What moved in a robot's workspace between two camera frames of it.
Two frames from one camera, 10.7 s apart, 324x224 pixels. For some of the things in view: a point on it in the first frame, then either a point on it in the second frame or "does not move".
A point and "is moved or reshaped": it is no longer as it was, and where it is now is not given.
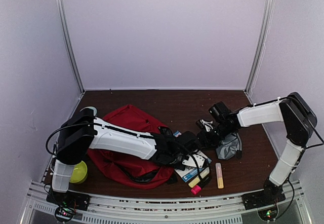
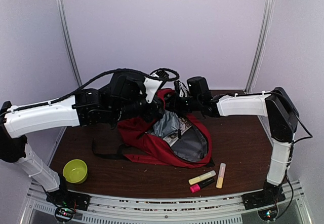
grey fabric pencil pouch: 231,147 → 167,123
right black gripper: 205,140 → 173,104
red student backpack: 131,171 is moved or reshaped
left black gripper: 182,169 → 149,117
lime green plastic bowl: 79,173 does not move
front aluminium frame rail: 168,209 does not move
